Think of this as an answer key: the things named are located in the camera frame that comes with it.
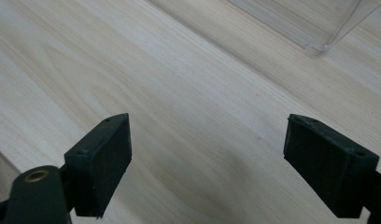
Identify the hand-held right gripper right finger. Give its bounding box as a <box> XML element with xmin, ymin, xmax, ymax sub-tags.
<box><xmin>283</xmin><ymin>113</ymin><xmax>380</xmax><ymax>219</ymax></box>

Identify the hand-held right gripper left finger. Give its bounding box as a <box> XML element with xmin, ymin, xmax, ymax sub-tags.
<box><xmin>63</xmin><ymin>112</ymin><xmax>133</xmax><ymax>218</ymax></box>

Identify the clear plastic box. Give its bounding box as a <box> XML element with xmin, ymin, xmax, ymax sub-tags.
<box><xmin>232</xmin><ymin>0</ymin><xmax>381</xmax><ymax>53</ymax></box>

